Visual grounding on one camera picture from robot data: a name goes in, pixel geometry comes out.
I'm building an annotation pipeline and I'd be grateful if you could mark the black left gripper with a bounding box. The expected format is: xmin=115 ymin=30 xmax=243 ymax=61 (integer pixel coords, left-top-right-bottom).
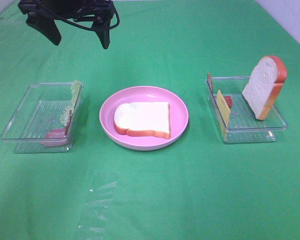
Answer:
xmin=17 ymin=0 xmax=115 ymax=49

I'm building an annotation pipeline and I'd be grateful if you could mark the toy lettuce leaf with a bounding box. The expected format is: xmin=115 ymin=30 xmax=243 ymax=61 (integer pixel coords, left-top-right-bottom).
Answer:
xmin=59 ymin=80 xmax=82 ymax=127

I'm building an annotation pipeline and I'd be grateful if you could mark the toy bread slice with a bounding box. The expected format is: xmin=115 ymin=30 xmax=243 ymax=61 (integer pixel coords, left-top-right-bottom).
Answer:
xmin=113 ymin=101 xmax=171 ymax=139
xmin=242 ymin=55 xmax=288 ymax=121

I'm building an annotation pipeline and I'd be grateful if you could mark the toy bacon strip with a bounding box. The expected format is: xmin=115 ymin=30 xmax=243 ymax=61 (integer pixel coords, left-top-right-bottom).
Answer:
xmin=207 ymin=72 xmax=233 ymax=108
xmin=42 ymin=110 xmax=72 ymax=148

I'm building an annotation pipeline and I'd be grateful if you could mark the left clear plastic tray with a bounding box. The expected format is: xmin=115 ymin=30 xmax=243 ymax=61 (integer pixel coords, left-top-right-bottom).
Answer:
xmin=0 ymin=82 xmax=84 ymax=154

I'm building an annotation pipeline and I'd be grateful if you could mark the clear plastic tray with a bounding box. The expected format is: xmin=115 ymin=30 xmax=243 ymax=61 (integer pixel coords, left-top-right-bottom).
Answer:
xmin=0 ymin=82 xmax=84 ymax=154
xmin=205 ymin=73 xmax=288 ymax=144

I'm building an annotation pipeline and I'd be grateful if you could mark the pink round plate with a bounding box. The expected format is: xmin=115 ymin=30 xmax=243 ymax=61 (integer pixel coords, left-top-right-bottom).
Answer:
xmin=99 ymin=86 xmax=189 ymax=151

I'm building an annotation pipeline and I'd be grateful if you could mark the yellow toy cheese slice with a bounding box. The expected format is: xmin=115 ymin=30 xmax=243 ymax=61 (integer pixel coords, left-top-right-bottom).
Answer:
xmin=216 ymin=90 xmax=231 ymax=142

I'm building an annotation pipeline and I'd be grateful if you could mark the right clear plastic tray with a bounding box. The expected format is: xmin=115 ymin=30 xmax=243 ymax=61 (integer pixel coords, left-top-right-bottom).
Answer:
xmin=205 ymin=73 xmax=288 ymax=144

